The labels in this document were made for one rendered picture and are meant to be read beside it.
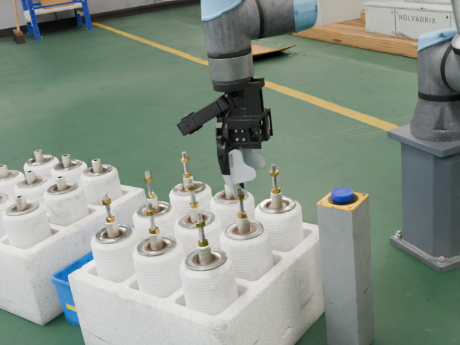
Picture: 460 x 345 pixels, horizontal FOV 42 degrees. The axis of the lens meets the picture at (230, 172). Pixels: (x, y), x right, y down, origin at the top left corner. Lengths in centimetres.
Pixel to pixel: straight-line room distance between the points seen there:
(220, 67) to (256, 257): 36
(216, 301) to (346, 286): 24
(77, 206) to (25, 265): 20
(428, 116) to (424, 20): 224
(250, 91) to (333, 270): 36
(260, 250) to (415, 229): 50
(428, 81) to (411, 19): 232
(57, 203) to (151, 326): 47
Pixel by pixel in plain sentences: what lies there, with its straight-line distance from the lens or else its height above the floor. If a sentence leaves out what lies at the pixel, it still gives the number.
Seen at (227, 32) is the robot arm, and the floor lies 63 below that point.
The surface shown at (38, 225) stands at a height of 22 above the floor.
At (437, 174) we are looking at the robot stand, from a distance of 140.
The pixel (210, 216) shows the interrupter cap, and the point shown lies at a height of 25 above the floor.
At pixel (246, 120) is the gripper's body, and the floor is 48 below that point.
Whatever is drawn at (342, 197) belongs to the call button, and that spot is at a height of 33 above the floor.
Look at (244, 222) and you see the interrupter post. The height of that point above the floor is 27.
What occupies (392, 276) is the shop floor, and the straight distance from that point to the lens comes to 146.
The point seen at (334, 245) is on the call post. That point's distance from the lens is 110.
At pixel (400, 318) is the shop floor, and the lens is 133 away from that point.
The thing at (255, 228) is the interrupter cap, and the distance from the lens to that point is 115.
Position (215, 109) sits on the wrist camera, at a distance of 105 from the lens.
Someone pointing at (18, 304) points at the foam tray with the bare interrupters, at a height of 4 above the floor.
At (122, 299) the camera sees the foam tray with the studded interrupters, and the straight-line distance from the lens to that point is 117.
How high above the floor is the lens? 78
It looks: 22 degrees down
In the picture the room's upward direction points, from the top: 8 degrees counter-clockwise
